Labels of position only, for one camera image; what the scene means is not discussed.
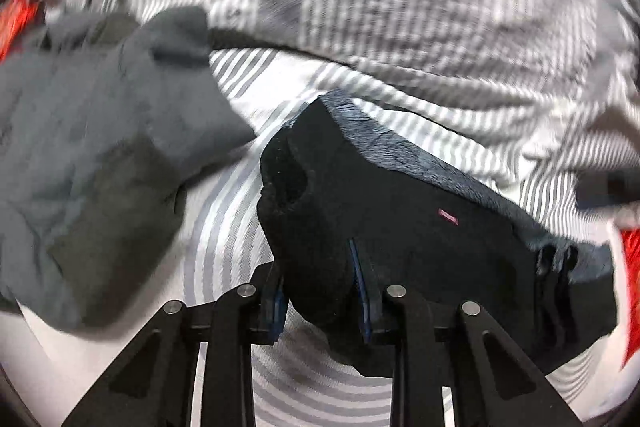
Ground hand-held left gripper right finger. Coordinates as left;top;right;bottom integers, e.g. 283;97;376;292
347;238;583;427

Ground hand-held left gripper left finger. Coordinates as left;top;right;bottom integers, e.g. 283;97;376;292
62;261;289;427

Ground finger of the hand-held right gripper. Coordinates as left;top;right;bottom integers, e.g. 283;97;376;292
574;166;640;209

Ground black pants with floral trim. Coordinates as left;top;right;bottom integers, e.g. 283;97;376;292
256;88;620;379

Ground red patterned pillow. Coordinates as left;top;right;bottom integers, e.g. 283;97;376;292
0;0;43;62
617;227;640;370

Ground grey padded jacket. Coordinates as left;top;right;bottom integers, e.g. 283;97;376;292
0;6;257;329

